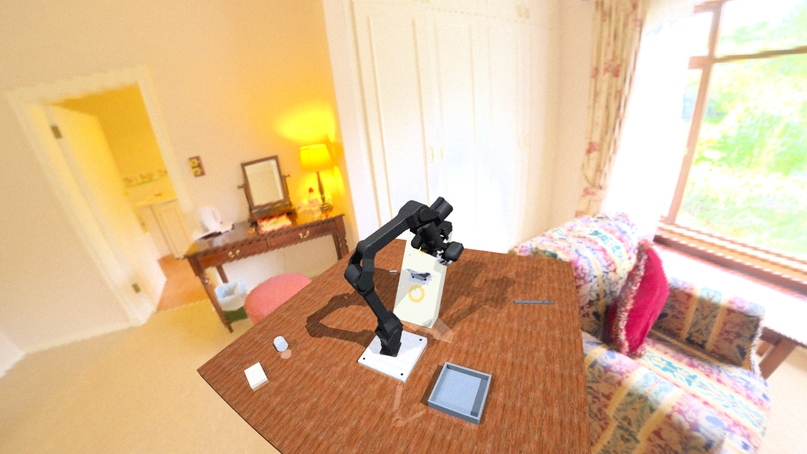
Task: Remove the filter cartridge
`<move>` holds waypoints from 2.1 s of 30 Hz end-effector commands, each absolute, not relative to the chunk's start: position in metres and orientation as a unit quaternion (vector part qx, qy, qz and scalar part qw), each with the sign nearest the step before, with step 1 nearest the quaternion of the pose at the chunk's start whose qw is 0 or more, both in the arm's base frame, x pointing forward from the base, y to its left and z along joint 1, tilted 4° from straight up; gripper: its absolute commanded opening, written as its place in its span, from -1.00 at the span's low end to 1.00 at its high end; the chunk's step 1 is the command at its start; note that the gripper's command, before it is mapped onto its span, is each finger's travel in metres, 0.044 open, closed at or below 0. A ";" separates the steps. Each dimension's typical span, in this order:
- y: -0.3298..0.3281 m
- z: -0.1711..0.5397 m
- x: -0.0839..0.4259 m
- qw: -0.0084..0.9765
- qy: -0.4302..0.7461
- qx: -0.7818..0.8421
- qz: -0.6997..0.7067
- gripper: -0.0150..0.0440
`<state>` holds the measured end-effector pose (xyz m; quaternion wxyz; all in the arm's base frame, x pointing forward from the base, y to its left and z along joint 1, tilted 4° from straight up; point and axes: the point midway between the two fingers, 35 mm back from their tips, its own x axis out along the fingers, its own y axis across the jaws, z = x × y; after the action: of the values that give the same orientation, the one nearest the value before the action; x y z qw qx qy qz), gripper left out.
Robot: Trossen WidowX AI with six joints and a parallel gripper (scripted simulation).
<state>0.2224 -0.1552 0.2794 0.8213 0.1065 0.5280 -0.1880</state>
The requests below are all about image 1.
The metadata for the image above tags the white service panel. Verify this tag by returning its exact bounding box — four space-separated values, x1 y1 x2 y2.
393 229 447 329

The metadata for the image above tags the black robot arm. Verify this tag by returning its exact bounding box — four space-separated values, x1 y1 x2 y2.
344 196 453 357

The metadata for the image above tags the light blue square tray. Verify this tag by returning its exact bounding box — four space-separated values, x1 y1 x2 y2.
428 362 491 425

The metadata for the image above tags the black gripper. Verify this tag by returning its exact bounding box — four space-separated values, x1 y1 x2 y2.
411 228 465 262

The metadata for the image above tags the white cylinder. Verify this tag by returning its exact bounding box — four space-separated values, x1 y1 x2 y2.
436 252 452 266

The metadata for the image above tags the grey cylinder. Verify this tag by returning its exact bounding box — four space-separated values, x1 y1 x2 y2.
274 336 288 352

